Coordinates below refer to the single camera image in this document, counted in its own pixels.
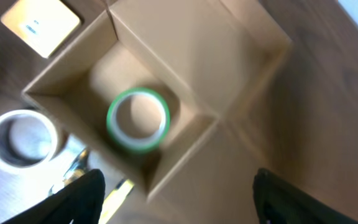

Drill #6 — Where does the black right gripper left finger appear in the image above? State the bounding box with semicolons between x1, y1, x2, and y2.
5;169;106;224

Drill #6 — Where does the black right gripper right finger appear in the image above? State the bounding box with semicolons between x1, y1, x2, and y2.
252;168;356;224

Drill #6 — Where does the yellow highlighter pen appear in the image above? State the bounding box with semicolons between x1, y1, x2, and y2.
98;179;134;224

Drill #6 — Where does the white tape roll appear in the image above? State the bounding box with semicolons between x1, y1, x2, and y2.
0;109;66;174

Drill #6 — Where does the green tape roll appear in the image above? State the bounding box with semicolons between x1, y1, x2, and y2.
106;87;170;154

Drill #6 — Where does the brown cardboard box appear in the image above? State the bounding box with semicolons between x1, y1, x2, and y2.
23;0;291;199

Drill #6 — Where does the yellow sticky note pad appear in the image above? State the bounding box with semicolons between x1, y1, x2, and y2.
1;0;81;58

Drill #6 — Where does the black yellow correction tape dispenser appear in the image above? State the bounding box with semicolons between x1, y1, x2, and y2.
48;147;90;196

